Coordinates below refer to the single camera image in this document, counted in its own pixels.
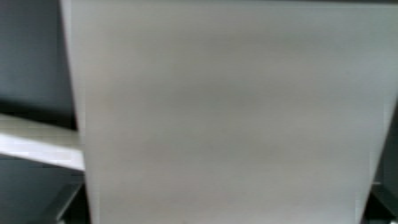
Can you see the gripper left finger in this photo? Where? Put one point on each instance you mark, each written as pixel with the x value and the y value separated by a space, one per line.
pixel 60 205

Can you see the white U-shaped fence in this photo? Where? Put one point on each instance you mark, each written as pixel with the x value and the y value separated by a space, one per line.
pixel 40 142

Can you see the white cabinet top block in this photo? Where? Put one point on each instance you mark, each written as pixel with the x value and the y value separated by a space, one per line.
pixel 236 94

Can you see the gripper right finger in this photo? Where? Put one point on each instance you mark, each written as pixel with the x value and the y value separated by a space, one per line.
pixel 383 206

